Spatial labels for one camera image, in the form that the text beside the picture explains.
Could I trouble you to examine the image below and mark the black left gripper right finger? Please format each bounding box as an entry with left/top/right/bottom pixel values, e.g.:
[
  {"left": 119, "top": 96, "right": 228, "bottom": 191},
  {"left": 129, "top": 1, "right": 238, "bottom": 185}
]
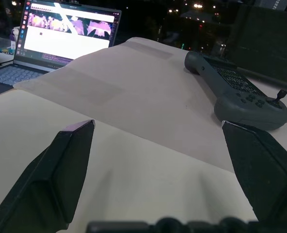
[{"left": 221, "top": 120, "right": 287, "bottom": 225}]

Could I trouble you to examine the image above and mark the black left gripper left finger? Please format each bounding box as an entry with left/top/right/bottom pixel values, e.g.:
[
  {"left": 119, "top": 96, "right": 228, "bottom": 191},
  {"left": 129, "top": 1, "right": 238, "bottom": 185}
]
[{"left": 0, "top": 119, "right": 96, "bottom": 233}]

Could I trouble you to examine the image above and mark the grey handheld remote controller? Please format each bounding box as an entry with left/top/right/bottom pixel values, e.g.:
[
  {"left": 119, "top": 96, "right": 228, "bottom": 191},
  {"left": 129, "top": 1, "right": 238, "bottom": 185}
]
[{"left": 184, "top": 50, "right": 287, "bottom": 131}]

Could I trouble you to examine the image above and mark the white tablecloth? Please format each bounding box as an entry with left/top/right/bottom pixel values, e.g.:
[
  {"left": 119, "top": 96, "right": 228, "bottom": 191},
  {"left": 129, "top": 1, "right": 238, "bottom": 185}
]
[{"left": 0, "top": 36, "right": 287, "bottom": 233}]

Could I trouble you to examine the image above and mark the open silver laptop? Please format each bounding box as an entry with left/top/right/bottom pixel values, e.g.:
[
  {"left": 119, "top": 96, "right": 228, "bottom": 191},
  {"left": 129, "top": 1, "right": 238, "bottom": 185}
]
[{"left": 0, "top": 0, "right": 122, "bottom": 86}]

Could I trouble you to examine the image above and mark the white purple bottle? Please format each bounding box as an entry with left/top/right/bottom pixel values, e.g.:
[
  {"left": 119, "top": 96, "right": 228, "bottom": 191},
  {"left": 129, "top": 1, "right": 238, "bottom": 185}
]
[{"left": 9, "top": 27, "right": 21, "bottom": 51}]

